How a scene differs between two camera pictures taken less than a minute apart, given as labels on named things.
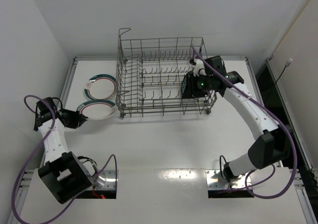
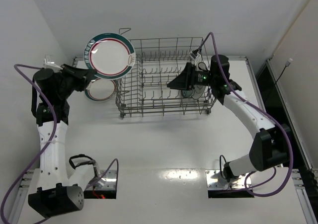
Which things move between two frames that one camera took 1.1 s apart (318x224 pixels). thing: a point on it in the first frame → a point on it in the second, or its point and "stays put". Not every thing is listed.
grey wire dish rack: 149,73 stays put
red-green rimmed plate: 97,110 → 112,55
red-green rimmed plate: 100,87 stays put
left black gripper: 73,118 → 75,75
